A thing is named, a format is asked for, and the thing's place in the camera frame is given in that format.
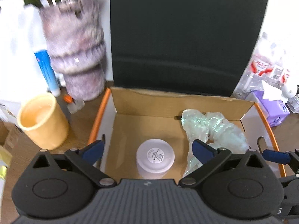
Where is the iridescent plastic bag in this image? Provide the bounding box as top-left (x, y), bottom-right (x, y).
top-left (181, 109), bottom-right (249, 177)

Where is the purple tissue box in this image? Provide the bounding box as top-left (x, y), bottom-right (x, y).
top-left (245, 80), bottom-right (290, 127)

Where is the red cardboard box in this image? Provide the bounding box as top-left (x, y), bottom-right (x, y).
top-left (89, 87), bottom-right (279, 181)

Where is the yellow mug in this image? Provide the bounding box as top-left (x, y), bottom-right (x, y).
top-left (17, 93), bottom-right (70, 150)

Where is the blue white tube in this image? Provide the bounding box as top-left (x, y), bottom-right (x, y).
top-left (34, 50), bottom-right (61, 97)

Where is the water bottle right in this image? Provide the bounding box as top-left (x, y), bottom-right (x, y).
top-left (278, 69), bottom-right (298, 114)

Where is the water bottle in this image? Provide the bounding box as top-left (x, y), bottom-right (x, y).
top-left (278, 69), bottom-right (298, 114)
top-left (233, 32), bottom-right (278, 100)

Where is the water bottle left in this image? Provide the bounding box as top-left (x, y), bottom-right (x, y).
top-left (233, 32), bottom-right (278, 100)

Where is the black paper bag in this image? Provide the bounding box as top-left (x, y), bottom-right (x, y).
top-left (110, 0), bottom-right (268, 97)

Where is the purple ceramic vase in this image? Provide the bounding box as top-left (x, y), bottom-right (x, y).
top-left (40, 0), bottom-right (106, 101)

